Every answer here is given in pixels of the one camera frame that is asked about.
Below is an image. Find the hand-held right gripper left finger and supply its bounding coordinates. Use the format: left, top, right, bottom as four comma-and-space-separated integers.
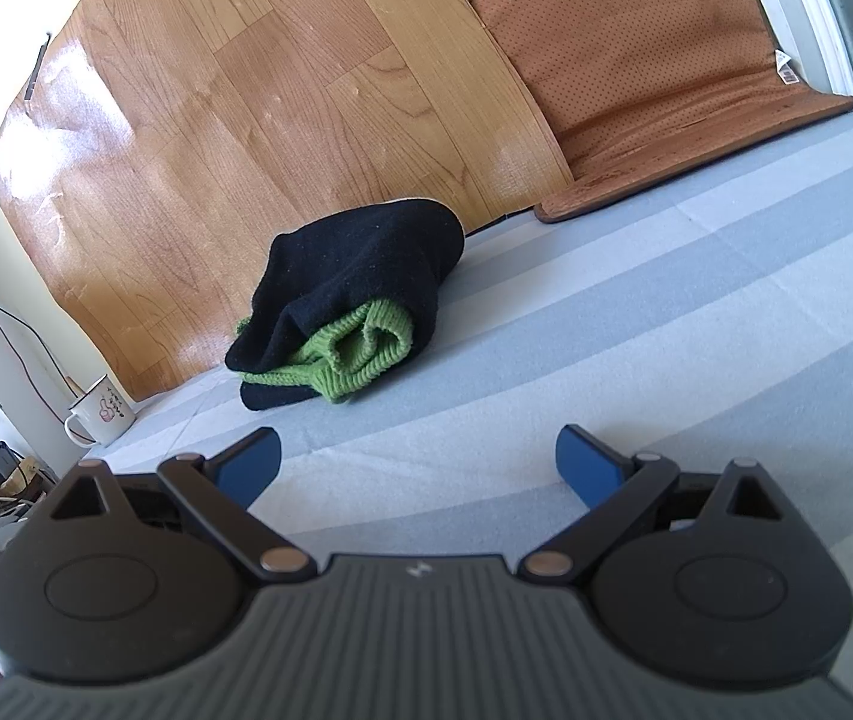
52, 426, 317, 583

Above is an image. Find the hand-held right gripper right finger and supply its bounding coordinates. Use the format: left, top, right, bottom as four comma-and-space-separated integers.
519, 424, 785, 583

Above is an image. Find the navy and green knit sweater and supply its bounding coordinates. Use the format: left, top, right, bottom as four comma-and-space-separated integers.
224, 199, 467, 415

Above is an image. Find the white enamel mug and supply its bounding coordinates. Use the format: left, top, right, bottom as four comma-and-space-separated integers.
64, 373, 136, 446

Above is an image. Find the wooden headboard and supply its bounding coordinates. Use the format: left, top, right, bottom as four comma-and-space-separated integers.
0, 0, 578, 404

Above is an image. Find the brown perforated seat cushion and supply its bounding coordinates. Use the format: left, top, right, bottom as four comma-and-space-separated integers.
464, 0, 853, 224

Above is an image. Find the thin dark wall cable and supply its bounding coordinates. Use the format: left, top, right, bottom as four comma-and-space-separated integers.
0, 253, 75, 421

